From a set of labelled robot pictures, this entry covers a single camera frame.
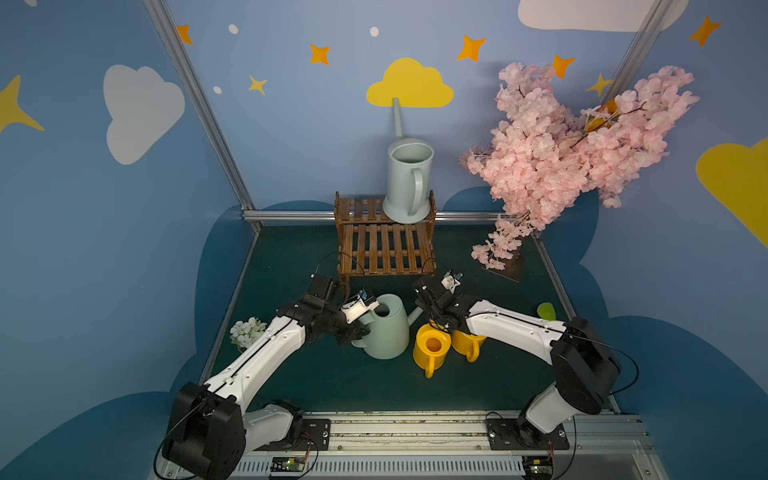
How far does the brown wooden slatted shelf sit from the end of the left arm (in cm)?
22

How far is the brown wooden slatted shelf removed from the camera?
0.90 meters

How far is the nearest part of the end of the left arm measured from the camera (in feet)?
1.95
